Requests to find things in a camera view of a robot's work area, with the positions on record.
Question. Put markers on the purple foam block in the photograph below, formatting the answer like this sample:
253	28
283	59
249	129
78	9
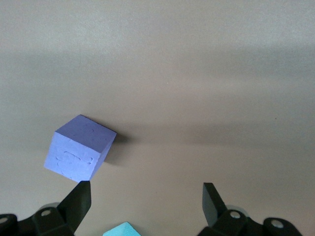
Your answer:
76	152

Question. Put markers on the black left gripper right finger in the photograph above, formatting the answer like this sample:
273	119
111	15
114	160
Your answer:
221	221

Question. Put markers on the light blue foam block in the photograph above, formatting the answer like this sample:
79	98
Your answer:
121	231

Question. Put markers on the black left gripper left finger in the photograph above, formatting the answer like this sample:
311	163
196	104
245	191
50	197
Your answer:
73	211

